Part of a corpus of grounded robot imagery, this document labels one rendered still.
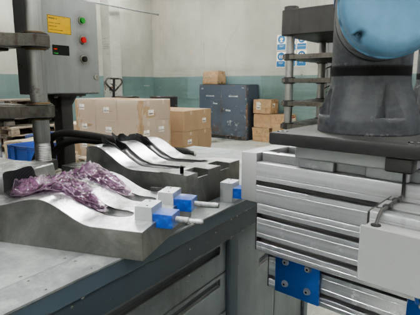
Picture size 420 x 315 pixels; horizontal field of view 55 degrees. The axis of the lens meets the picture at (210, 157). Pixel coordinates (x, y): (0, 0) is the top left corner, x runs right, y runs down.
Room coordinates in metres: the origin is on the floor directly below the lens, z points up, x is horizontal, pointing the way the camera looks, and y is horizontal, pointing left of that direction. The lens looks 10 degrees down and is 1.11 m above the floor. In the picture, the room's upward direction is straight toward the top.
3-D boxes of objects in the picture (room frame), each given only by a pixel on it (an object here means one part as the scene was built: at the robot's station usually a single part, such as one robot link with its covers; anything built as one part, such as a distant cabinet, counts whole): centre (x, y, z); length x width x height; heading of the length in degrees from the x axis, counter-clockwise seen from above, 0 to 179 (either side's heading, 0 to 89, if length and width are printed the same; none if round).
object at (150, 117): (5.42, 1.18, 0.47); 1.22 x 0.80 x 0.94; 56
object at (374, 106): (0.63, -0.25, 1.09); 0.15 x 0.15 x 0.10
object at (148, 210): (0.74, 0.08, 0.86); 0.13 x 0.05 x 0.05; 73
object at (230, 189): (1.03, -0.10, 0.83); 0.13 x 0.05 x 0.05; 64
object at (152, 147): (1.19, 0.18, 0.92); 0.35 x 0.16 x 0.09; 56
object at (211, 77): (8.66, -0.09, 1.26); 0.42 x 0.33 x 0.29; 52
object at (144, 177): (1.21, 0.19, 0.87); 0.50 x 0.26 x 0.14; 56
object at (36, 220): (0.87, 0.32, 0.86); 0.50 x 0.26 x 0.11; 73
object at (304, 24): (5.49, -1.71, 1.03); 1.54 x 0.94 x 2.06; 142
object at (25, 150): (4.61, 2.02, 0.32); 0.60 x 0.41 x 0.22; 58
